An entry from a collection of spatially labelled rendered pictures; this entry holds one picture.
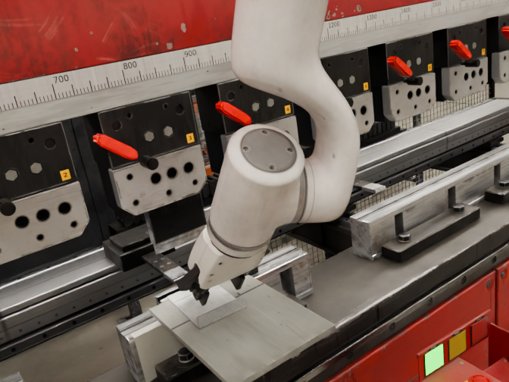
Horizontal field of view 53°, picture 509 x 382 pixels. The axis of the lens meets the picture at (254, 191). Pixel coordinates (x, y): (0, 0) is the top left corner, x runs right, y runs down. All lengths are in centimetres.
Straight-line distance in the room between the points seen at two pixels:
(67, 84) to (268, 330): 45
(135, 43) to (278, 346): 48
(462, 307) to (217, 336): 68
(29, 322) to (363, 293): 66
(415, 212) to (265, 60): 84
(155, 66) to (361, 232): 61
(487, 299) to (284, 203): 90
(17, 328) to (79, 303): 12
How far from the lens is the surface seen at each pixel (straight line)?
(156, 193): 81
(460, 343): 106
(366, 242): 118
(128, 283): 115
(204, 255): 66
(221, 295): 88
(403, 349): 117
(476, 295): 134
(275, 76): 50
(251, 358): 73
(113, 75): 77
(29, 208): 76
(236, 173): 52
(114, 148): 74
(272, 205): 54
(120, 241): 110
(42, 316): 112
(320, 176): 58
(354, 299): 106
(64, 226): 77
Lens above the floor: 144
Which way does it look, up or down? 19 degrees down
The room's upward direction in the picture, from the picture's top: 9 degrees counter-clockwise
